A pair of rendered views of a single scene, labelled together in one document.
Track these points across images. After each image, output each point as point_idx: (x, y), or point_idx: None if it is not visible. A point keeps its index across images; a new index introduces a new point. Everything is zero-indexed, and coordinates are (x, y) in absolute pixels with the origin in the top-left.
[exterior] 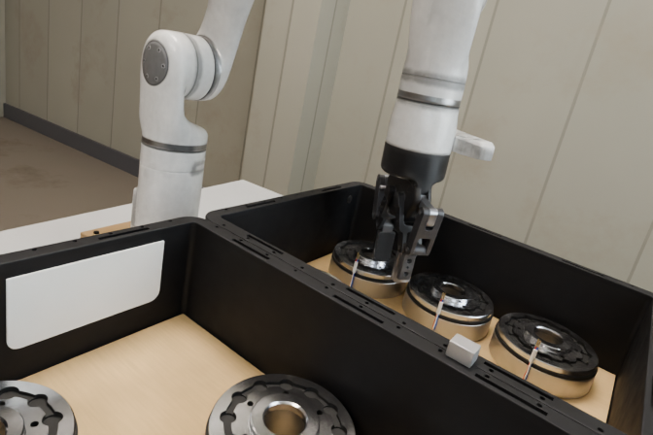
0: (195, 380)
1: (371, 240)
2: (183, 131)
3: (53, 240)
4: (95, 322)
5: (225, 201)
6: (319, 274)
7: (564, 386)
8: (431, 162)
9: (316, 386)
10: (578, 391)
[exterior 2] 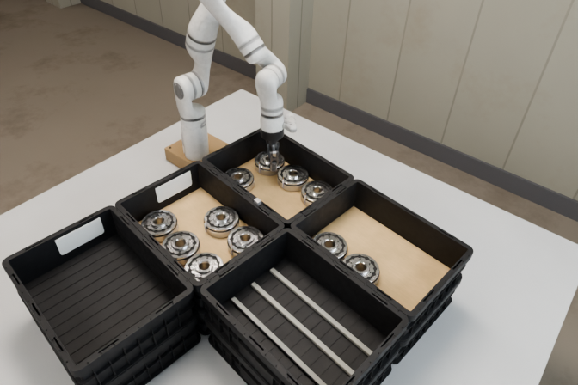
0: (204, 207)
1: None
2: (193, 114)
3: (154, 148)
4: (176, 193)
5: (230, 110)
6: (230, 180)
7: None
8: (273, 135)
9: (231, 209)
10: None
